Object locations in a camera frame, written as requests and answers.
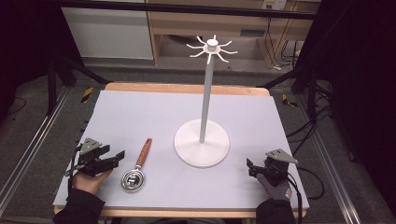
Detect yellow black floor tape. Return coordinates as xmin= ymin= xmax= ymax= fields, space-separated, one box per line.
xmin=281 ymin=93 xmax=299 ymax=109
xmin=80 ymin=86 xmax=94 ymax=105

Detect person's right hand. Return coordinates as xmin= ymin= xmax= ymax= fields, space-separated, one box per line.
xmin=256 ymin=173 xmax=293 ymax=203

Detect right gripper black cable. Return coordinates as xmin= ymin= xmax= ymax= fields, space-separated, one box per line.
xmin=286 ymin=165 xmax=326 ymax=224

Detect black floor cables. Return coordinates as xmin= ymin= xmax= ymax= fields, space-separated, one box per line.
xmin=285 ymin=88 xmax=334 ymax=157

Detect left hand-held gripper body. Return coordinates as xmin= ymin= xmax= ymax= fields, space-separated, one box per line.
xmin=76 ymin=137 xmax=108 ymax=177

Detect aluminium floor rail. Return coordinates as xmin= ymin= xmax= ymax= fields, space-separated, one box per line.
xmin=296 ymin=92 xmax=362 ymax=224
xmin=0 ymin=86 xmax=72 ymax=217

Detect white utensil rack stand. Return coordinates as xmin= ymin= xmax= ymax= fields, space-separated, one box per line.
xmin=173 ymin=35 xmax=239 ymax=169

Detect white cabinet panel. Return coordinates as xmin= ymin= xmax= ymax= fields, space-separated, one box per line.
xmin=61 ymin=6 xmax=154 ymax=61

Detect person's left hand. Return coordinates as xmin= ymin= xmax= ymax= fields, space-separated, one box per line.
xmin=72 ymin=169 xmax=114 ymax=196

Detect metal strainer with wooden handle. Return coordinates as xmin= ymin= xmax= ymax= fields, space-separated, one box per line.
xmin=120 ymin=137 xmax=153 ymax=192

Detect light grey table mat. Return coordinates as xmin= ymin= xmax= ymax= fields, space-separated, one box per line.
xmin=52 ymin=90 xmax=310 ymax=211

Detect black curtain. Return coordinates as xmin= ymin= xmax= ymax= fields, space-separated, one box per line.
xmin=306 ymin=0 xmax=396 ymax=217
xmin=0 ymin=0 xmax=64 ymax=113

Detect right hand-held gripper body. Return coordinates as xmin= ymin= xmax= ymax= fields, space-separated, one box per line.
xmin=262 ymin=148 xmax=299 ymax=188

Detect black metal frame post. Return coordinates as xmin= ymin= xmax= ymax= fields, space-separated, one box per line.
xmin=256 ymin=65 xmax=319 ymax=123
xmin=46 ymin=55 xmax=110 ymax=117

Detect black cables under desk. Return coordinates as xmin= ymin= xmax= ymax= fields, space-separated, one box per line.
xmin=263 ymin=18 xmax=308 ymax=71

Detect white power strip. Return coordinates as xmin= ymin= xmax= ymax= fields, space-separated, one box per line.
xmin=262 ymin=0 xmax=288 ymax=11

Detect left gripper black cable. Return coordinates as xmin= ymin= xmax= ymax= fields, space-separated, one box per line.
xmin=64 ymin=145 xmax=83 ymax=191

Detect black horizontal frame bar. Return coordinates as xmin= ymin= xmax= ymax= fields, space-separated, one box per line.
xmin=58 ymin=0 xmax=316 ymax=21

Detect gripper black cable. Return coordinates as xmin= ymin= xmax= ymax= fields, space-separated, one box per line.
xmin=64 ymin=145 xmax=83 ymax=191
xmin=286 ymin=165 xmax=326 ymax=224

